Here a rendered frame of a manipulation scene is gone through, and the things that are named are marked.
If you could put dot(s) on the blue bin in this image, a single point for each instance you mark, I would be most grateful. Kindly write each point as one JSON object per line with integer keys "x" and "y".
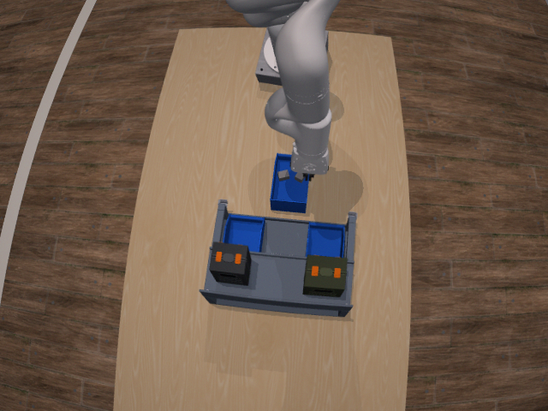
{"x": 325, "y": 241}
{"x": 245, "y": 230}
{"x": 288, "y": 195}

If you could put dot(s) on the grey shelf rack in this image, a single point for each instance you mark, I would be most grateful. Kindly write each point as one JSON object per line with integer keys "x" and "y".
{"x": 275, "y": 278}

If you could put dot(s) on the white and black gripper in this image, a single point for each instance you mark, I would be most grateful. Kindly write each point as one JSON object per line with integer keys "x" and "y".
{"x": 317, "y": 167}

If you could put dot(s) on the dark green tool case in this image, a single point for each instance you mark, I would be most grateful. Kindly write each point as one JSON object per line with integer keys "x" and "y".
{"x": 325, "y": 276}

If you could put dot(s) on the black tool case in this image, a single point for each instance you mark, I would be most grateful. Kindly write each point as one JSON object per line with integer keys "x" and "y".
{"x": 230, "y": 263}

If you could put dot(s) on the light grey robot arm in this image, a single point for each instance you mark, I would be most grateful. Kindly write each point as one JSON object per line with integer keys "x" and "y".
{"x": 300, "y": 58}

